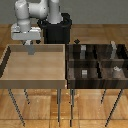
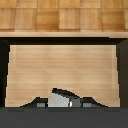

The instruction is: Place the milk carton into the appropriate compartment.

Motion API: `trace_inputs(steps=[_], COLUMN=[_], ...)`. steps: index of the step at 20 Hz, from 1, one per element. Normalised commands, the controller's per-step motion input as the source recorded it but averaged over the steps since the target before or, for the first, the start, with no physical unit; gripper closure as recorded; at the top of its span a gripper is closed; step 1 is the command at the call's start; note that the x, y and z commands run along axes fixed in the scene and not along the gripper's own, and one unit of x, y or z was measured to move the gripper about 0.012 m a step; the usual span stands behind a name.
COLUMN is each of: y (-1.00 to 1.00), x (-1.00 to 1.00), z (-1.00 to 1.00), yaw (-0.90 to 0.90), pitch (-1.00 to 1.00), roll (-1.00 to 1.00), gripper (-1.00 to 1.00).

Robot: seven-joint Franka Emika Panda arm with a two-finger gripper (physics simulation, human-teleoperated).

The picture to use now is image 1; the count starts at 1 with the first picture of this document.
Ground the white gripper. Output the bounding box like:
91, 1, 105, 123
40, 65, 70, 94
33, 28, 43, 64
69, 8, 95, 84
10, 24, 43, 46

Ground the grey milk carton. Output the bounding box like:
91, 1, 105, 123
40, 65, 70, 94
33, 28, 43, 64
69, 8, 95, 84
27, 44, 36, 56

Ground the grey carton-shaped block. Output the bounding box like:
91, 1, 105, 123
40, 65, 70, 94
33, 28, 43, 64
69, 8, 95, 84
79, 45, 87, 61

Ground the dark wooden compartment bin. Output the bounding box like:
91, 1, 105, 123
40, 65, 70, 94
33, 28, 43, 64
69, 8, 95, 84
65, 42, 128, 91

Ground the light wooden bin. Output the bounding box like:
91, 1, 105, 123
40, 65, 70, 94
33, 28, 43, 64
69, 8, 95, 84
0, 43, 68, 90

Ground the thin metal table leg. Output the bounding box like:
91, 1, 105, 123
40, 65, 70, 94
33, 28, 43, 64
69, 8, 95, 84
100, 88, 108, 105
69, 88, 75, 127
7, 88, 26, 127
105, 88, 124, 128
56, 88, 62, 123
22, 88, 31, 105

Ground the small grey cube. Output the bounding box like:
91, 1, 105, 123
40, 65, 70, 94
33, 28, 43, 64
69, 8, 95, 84
81, 69, 89, 78

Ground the tall thin grey box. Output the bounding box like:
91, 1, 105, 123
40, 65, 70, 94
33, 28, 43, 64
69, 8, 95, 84
110, 40, 119, 60

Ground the small grey can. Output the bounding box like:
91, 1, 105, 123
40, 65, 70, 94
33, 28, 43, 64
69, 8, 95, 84
113, 65, 122, 74

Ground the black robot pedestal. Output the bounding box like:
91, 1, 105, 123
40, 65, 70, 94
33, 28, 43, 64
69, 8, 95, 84
37, 12, 73, 45

